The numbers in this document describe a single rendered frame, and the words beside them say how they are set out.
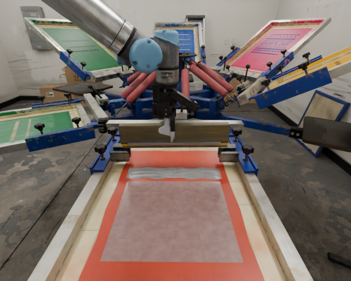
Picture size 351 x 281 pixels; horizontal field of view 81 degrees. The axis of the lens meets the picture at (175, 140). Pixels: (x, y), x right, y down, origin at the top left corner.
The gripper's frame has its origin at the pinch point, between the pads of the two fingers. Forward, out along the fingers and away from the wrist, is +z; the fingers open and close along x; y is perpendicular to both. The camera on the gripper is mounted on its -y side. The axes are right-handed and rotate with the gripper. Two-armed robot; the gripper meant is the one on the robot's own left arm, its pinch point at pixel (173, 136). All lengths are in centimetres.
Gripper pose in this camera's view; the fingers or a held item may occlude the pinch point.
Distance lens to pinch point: 77.7
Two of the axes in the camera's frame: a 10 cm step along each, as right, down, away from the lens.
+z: 0.0, 8.9, 4.6
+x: -0.1, 4.6, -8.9
